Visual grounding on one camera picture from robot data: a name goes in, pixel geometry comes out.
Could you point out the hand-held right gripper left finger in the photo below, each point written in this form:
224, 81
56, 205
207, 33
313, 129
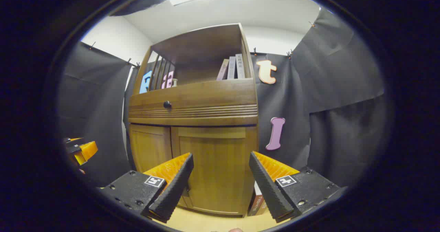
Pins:
175, 187

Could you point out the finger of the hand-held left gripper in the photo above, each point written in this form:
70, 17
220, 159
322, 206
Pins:
87, 151
73, 140

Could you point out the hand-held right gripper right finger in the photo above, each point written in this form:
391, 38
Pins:
266, 187

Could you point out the wooden shoe cabinet door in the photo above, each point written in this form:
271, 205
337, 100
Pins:
220, 163
149, 149

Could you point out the wooden double-door shoe cabinet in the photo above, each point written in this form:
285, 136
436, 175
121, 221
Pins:
199, 46

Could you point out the brown book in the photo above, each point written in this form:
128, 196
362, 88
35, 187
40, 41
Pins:
257, 206

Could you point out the wooden drawer with black knob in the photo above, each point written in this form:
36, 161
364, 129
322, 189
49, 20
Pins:
206, 101

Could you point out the small glass jar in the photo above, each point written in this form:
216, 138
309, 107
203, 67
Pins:
174, 83

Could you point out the white book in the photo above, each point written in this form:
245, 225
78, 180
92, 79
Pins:
240, 67

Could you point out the grey book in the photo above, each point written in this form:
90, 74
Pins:
231, 68

